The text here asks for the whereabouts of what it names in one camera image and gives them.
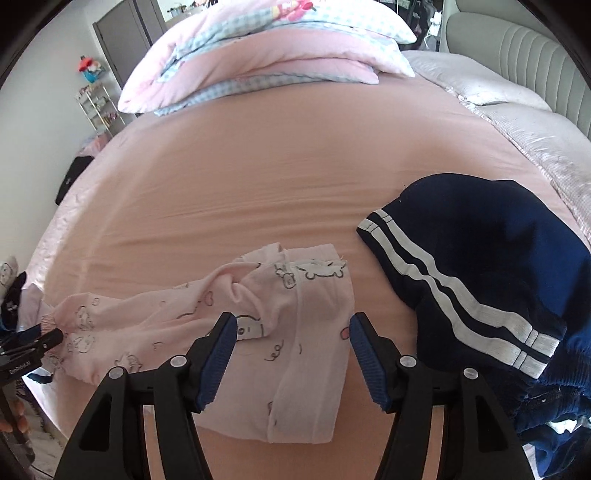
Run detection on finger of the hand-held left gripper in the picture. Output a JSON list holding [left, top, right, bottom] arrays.
[[13, 327, 64, 361]]

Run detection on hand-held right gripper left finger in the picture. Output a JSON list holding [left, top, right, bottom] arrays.
[[59, 312, 239, 480]]

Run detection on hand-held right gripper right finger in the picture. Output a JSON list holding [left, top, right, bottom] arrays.
[[349, 312, 536, 480]]

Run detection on pink cartoon print pajama pants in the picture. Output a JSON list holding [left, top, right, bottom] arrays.
[[41, 243, 355, 445]]

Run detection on person's left hand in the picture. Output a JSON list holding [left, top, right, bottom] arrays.
[[0, 399, 32, 435]]

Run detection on folded white garment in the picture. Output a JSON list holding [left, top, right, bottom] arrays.
[[21, 284, 54, 324]]

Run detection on dark folded garment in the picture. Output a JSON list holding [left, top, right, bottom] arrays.
[[0, 272, 29, 333]]

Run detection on white shirt with cartoon print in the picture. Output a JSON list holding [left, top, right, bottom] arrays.
[[0, 258, 20, 289]]

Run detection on printed floor rug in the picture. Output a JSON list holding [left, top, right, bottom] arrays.
[[34, 425, 68, 467]]

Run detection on black bag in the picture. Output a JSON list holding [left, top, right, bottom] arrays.
[[55, 156, 95, 205]]

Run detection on navy garment with white stripes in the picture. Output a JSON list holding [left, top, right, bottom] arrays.
[[357, 173, 591, 446]]

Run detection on bed with pink sheet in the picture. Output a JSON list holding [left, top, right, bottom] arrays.
[[23, 60, 591, 480]]

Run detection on pink cloth bundle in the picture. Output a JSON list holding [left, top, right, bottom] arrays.
[[79, 134, 112, 158]]

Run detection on red and blue plush toy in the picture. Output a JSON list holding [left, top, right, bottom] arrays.
[[76, 55, 106, 84]]

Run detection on grey door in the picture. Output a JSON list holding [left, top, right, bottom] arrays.
[[92, 0, 168, 85]]

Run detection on pink and blue checked duvet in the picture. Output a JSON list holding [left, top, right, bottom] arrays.
[[117, 0, 416, 117]]

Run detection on grey padded headboard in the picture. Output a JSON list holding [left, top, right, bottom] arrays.
[[441, 11, 585, 139]]

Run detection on glass door wardrobe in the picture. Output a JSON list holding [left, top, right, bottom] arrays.
[[394, 0, 446, 47]]

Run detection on white wire shelf rack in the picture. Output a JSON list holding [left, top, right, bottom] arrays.
[[75, 83, 126, 139]]

